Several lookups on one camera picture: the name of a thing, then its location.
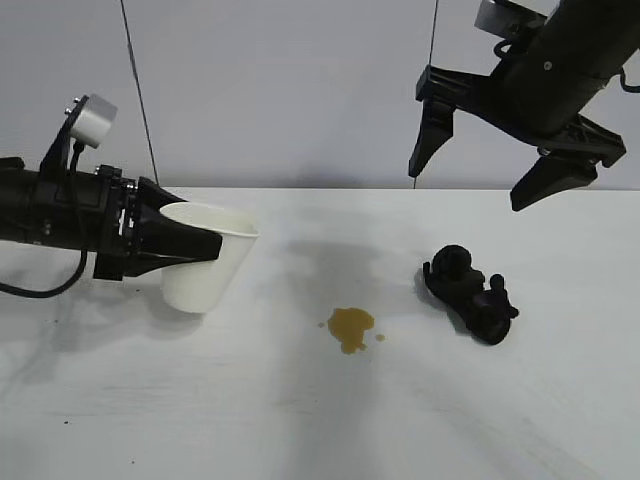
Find white paper cup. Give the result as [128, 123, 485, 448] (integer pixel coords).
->
[159, 202, 260, 315]

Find brown liquid spill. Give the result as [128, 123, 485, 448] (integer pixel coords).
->
[317, 307, 387, 355]

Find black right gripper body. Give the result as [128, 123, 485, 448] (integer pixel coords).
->
[415, 19, 627, 169]

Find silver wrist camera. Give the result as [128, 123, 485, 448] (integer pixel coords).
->
[474, 0, 534, 32]
[67, 93, 120, 150]

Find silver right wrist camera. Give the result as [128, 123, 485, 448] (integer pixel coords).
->
[474, 0, 534, 32]

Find black left camera bracket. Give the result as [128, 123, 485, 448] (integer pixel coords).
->
[39, 102, 84, 176]

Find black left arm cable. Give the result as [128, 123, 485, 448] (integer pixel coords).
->
[0, 137, 89, 299]

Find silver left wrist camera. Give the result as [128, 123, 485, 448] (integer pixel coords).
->
[67, 93, 120, 150]

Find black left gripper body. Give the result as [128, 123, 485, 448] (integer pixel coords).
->
[32, 164, 146, 281]

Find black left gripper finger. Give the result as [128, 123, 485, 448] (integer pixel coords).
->
[141, 179, 177, 207]
[142, 208, 224, 274]

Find black cloth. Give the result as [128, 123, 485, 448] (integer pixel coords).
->
[422, 244, 520, 346]

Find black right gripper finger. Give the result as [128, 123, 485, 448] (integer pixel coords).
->
[509, 154, 599, 212]
[407, 99, 455, 177]

